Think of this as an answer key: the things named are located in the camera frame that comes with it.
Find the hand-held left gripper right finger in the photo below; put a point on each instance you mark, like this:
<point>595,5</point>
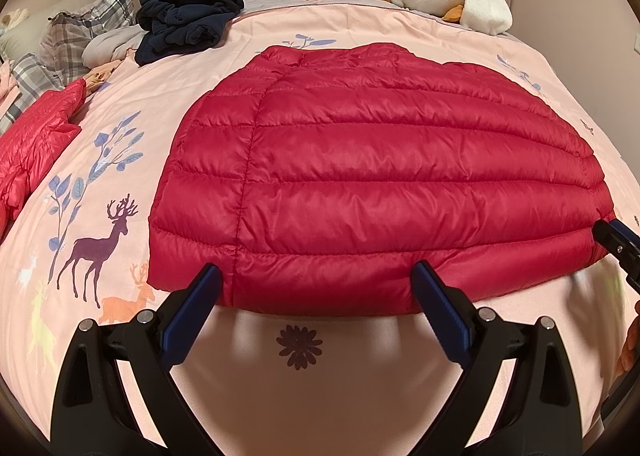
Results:
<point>445,318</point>

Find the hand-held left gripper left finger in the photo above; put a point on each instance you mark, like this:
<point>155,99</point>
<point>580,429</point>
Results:
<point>190,318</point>

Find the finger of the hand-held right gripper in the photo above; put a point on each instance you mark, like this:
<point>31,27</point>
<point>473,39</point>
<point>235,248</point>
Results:
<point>620,247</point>

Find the red down jacket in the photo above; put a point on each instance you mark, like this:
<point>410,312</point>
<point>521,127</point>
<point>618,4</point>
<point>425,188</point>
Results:
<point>375,161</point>
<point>35,151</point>

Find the pink printed duvet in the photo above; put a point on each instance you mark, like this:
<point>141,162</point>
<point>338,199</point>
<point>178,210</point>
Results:
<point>300,401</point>

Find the grey cloth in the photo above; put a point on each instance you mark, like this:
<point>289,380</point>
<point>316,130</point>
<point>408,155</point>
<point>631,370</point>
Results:
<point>107,46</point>

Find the plaid pillow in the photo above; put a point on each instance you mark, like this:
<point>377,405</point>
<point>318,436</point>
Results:
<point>25,86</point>
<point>85,26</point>

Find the navy blue garment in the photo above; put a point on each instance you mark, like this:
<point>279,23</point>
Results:
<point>185,21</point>

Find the beige headboard cushion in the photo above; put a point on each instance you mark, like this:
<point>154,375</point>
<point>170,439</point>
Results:
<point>45,11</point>

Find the small white plush toys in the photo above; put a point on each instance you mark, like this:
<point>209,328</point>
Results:
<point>12,16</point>

